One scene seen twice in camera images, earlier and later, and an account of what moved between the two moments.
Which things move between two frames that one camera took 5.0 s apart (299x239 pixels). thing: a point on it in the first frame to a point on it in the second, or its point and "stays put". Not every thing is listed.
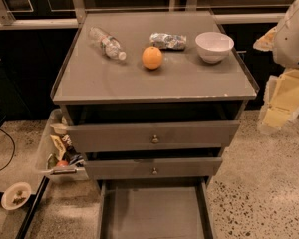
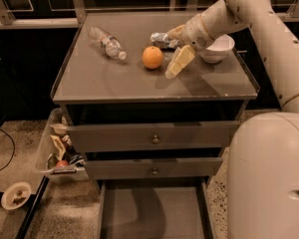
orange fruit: x=151 y=58 stays put
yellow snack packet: x=61 y=149 stays put
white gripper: x=293 y=39 to x=194 y=32
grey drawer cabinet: x=150 y=97 stays put
